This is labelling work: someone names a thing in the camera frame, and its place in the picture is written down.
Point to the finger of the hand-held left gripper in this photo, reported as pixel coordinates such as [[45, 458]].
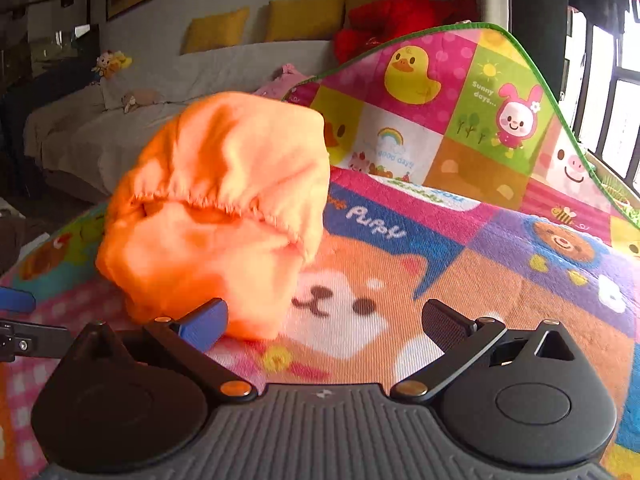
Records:
[[15, 300], [35, 335]]

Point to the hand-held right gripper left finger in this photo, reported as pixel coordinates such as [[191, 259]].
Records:
[[205, 322]]

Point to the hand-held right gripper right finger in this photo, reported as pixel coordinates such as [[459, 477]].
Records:
[[445, 327]]

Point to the orange and green fleece garment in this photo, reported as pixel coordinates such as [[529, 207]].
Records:
[[225, 160]]

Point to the colourful cartoon play mat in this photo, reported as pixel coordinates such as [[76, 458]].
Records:
[[450, 260]]

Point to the dark glass cabinet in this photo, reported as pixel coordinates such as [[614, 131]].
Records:
[[45, 75]]

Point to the small beige plush toy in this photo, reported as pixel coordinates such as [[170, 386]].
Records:
[[140, 99]]

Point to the sofa with white cover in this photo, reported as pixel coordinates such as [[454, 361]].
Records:
[[200, 75]]

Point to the pink crumpled cloth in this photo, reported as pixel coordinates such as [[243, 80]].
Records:
[[282, 80]]

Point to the yellow stuffed doll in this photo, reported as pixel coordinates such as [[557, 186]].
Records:
[[110, 62]]

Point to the yellow pillow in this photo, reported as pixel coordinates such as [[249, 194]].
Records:
[[305, 17], [216, 31]]

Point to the red plush blanket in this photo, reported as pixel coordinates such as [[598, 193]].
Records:
[[395, 20]]

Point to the black window frame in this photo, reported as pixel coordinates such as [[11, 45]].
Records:
[[605, 85]]

